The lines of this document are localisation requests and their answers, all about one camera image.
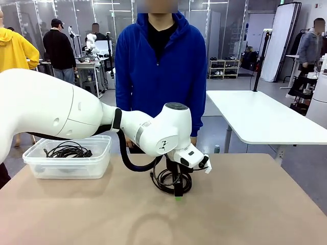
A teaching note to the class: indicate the person in yellow hoodie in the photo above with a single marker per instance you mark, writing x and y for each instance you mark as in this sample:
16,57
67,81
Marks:
15,51

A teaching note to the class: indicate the black tripod with camera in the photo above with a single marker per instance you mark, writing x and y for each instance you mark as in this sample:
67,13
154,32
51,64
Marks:
110,56

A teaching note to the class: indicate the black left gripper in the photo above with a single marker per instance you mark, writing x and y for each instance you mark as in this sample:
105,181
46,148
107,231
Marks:
178,171

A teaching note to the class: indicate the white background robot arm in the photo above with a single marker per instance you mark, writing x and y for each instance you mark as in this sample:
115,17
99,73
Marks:
90,38

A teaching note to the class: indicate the person's right hand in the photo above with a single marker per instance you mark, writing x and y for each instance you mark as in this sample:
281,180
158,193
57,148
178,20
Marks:
130,143

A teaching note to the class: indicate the small grey canister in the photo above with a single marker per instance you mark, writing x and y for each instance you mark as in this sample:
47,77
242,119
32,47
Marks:
217,149

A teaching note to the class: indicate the person in blue hoodie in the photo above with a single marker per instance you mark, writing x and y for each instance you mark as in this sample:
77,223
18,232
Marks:
153,76

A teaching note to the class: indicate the white standing desk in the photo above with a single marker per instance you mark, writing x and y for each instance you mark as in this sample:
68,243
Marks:
291,56

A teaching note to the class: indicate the person's left hand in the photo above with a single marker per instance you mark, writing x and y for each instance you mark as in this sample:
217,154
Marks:
194,141

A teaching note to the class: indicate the black bags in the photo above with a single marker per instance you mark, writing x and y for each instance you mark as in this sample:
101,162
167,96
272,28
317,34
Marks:
249,61

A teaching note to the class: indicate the person in grey jacket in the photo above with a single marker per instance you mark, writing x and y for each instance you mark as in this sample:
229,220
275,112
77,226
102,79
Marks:
310,48

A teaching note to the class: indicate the wooden shoe rack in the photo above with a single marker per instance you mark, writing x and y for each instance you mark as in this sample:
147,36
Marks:
224,67

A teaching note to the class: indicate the left forearm blue sleeve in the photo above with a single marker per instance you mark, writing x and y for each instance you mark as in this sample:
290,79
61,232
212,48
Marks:
198,122

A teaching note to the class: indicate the black utility cart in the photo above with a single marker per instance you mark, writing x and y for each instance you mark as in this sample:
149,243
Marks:
305,102

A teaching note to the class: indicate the clear plastic storage bin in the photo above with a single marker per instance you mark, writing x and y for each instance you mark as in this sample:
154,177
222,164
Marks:
64,168

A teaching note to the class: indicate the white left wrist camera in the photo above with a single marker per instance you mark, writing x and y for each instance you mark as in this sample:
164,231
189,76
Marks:
208,167

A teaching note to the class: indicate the white folding partition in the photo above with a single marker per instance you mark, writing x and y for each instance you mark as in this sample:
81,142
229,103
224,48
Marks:
281,38

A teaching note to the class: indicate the seated person in dark top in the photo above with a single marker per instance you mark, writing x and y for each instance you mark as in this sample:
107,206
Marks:
101,37

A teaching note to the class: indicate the grey plastic step stool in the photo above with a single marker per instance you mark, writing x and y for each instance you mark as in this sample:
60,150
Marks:
90,86

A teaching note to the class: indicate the grey background workbench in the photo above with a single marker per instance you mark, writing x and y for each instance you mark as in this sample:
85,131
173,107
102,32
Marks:
87,63

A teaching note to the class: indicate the person in black sweater, cap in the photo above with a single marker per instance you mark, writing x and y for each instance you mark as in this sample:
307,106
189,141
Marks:
58,51

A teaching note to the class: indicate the large white table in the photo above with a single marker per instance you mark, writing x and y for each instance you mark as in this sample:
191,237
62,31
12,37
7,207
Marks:
255,114

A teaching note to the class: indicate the white cylindrical machine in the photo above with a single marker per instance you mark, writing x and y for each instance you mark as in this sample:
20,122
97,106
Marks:
319,102

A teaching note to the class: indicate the right forearm blue sleeve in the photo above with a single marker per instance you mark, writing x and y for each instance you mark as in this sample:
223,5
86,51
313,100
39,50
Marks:
122,103

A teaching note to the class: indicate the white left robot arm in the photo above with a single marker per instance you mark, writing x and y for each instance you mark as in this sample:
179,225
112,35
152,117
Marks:
51,107

